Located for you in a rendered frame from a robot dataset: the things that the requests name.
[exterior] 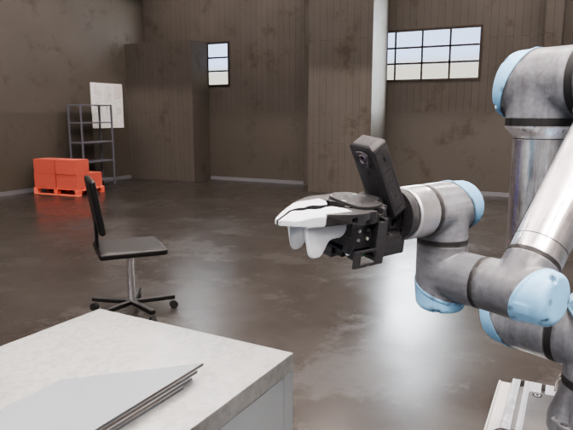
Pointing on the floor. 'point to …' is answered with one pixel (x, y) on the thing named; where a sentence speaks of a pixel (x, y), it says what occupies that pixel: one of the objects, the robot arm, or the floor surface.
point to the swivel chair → (122, 248)
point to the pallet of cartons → (64, 176)
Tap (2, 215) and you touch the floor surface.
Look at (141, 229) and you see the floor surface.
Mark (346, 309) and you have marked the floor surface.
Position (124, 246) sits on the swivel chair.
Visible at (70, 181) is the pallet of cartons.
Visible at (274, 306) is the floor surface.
